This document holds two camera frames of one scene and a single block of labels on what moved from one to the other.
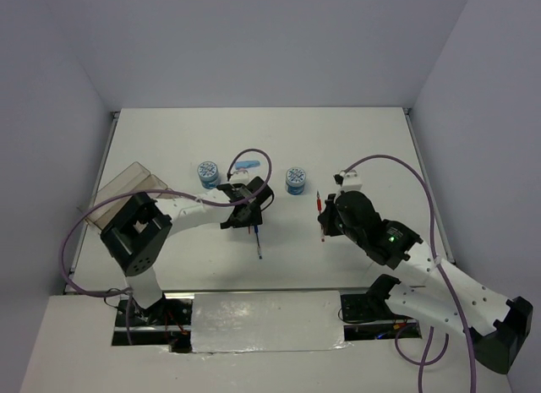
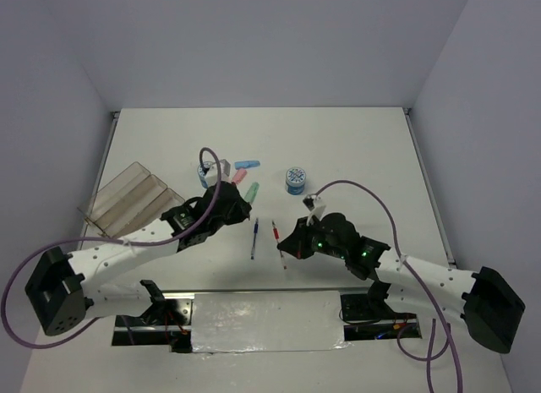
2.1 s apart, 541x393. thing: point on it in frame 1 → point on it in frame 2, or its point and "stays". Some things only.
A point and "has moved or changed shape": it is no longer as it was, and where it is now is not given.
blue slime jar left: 209,174 stays
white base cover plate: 242,322 stays
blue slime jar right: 295,181 stays
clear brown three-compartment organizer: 134,178 stays
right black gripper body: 333,224 → 311,238
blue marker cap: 247,164 stays
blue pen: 259,246 has moved or changed shape
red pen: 319,209 has moved or changed shape
